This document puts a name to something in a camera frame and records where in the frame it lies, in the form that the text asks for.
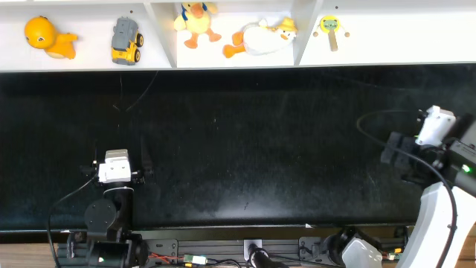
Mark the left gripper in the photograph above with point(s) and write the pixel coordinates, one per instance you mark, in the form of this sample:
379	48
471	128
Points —
137	177

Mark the yellow rubber duck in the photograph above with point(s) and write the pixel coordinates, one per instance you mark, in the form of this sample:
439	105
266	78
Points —
41	33

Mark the yellow rattle drum toy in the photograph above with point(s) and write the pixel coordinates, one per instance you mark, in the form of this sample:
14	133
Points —
330	26

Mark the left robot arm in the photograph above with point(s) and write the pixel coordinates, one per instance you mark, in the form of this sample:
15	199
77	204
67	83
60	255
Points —
98	216

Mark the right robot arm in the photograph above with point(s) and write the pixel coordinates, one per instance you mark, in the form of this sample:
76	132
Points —
431	223

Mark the grey and yellow toy truck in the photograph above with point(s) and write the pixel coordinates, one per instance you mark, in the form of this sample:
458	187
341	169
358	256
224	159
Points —
124	37

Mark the yellow plush duck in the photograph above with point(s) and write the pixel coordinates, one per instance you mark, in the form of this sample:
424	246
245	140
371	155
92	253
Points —
197	24

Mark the white plush duck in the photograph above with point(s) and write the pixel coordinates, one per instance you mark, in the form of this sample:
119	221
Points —
262	39

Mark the white shelf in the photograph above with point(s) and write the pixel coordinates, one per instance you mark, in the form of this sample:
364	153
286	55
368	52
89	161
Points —
390	41

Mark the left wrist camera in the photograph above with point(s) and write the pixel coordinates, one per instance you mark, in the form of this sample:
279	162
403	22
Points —
114	167

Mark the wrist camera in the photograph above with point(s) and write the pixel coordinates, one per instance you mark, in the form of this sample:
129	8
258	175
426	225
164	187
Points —
114	167
435	126

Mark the mounting rail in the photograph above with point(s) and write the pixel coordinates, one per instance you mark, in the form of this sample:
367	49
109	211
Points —
223	253

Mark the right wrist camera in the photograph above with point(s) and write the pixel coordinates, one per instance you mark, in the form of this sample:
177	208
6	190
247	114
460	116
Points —
435	126

